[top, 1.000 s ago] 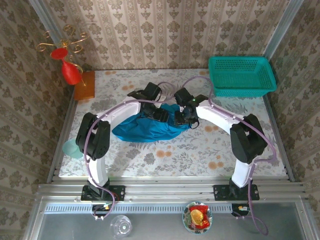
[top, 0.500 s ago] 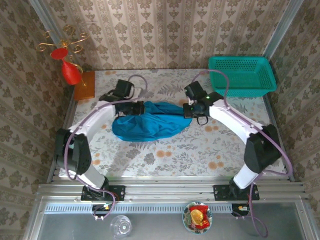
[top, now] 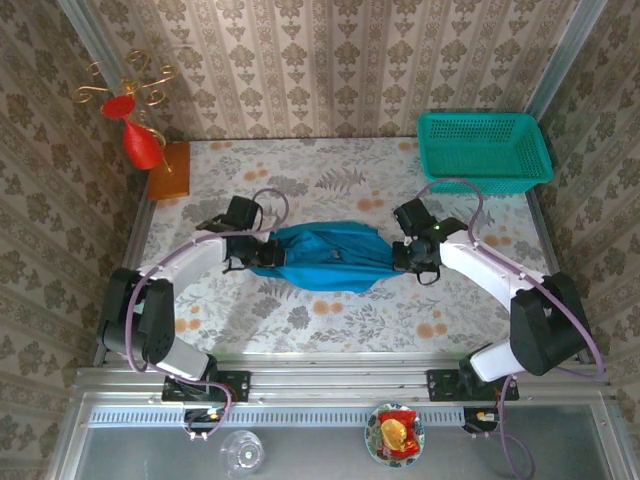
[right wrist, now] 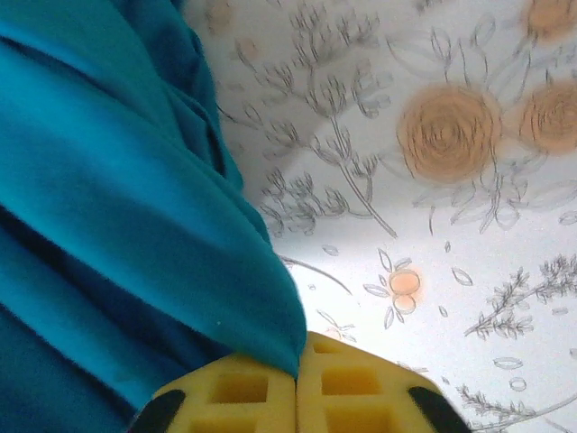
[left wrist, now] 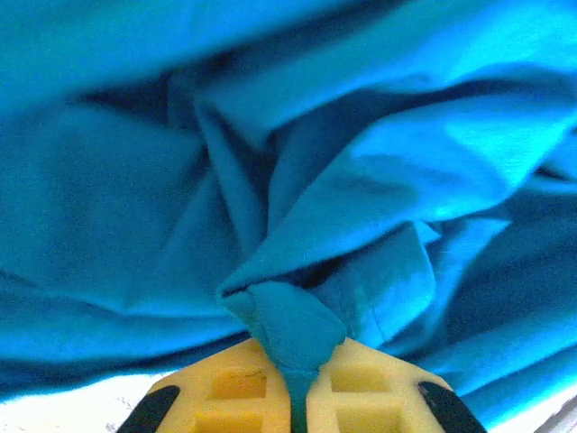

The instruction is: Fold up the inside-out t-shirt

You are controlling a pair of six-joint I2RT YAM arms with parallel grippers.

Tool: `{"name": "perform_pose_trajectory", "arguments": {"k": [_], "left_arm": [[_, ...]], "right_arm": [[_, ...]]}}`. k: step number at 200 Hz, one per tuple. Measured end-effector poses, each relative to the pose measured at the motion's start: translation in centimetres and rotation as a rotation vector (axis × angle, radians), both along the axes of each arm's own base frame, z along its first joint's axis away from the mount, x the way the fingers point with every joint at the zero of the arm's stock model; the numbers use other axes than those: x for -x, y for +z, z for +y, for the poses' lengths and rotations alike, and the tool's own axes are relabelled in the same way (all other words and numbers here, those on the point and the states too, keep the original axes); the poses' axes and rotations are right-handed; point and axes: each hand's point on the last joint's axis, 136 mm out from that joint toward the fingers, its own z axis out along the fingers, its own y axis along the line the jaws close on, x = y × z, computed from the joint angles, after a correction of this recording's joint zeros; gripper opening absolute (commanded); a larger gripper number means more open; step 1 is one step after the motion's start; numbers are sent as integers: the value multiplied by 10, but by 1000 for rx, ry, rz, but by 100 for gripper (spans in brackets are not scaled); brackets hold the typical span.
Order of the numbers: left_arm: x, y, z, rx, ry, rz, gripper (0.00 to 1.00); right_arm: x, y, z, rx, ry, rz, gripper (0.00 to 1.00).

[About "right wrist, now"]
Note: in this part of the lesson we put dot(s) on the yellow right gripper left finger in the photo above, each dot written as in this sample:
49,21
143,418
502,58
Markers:
234,406

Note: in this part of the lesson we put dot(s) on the floral table cover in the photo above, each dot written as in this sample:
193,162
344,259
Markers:
405,248

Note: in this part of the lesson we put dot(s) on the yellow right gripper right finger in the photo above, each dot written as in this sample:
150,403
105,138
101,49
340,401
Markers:
360,397

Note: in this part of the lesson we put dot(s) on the teal t-shirt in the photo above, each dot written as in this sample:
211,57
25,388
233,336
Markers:
112,203

